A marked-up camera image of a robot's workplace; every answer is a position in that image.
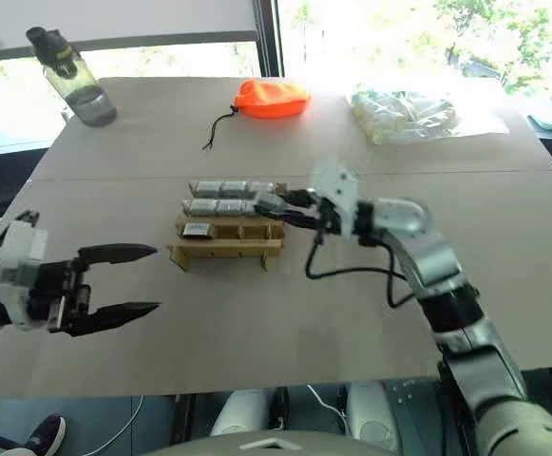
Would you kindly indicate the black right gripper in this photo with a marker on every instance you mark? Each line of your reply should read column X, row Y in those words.
column 329, row 216

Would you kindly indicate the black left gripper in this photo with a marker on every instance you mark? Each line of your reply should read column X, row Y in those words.
column 62, row 290

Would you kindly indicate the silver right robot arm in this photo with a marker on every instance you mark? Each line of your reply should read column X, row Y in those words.
column 451, row 285

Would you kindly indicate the wooden battery holder tray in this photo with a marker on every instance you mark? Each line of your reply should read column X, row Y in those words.
column 228, row 242

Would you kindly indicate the clear plastic bag of items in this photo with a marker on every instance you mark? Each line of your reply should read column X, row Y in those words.
column 399, row 114

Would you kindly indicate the dark sneaker with white sole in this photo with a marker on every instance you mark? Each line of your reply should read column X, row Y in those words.
column 45, row 434

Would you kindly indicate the white rounded robot leg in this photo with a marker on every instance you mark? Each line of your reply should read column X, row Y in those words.
column 240, row 413
column 373, row 418

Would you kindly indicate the clear bottle with black cap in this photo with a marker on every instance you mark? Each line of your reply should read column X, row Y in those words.
column 78, row 85

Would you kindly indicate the grey robot torso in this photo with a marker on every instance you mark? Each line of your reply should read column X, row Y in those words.
column 275, row 444

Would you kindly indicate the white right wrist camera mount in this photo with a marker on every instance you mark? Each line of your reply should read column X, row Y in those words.
column 339, row 190

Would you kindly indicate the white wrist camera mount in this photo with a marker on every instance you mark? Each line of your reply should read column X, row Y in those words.
column 16, row 266
column 339, row 190

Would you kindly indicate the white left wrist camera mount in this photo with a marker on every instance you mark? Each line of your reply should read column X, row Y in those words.
column 16, row 266

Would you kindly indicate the black window frame post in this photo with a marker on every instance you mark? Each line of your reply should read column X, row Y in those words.
column 270, row 38

